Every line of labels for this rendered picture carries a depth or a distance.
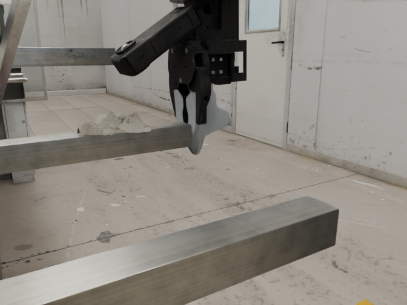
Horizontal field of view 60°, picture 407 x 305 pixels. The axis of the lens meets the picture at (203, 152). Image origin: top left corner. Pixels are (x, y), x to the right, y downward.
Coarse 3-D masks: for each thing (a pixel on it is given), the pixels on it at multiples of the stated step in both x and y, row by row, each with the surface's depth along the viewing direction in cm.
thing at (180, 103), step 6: (174, 90) 49; (180, 90) 48; (186, 90) 48; (174, 96) 49; (180, 96) 48; (186, 96) 47; (180, 102) 48; (180, 108) 48; (186, 108) 48; (180, 114) 49; (186, 114) 48; (180, 120) 49; (186, 120) 48
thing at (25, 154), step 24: (0, 144) 36; (24, 144) 37; (48, 144) 38; (72, 144) 39; (96, 144) 41; (120, 144) 42; (144, 144) 44; (168, 144) 45; (0, 168) 36; (24, 168) 37
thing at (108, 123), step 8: (112, 112) 42; (96, 120) 42; (104, 120) 42; (112, 120) 42; (120, 120) 42; (128, 120) 42; (136, 120) 42; (80, 128) 40; (88, 128) 40; (96, 128) 41; (104, 128) 40; (112, 128) 40; (120, 128) 41; (128, 128) 41; (136, 128) 42; (144, 128) 42
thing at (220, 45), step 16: (176, 0) 44; (192, 0) 43; (208, 0) 44; (224, 0) 44; (208, 16) 44; (224, 16) 45; (192, 32) 44; (208, 32) 45; (224, 32) 46; (176, 48) 45; (192, 48) 43; (208, 48) 43; (224, 48) 44; (240, 48) 45; (176, 64) 46; (192, 64) 42; (208, 64) 43; (224, 64) 46; (176, 80) 47; (192, 80) 44; (224, 80) 46; (240, 80) 46
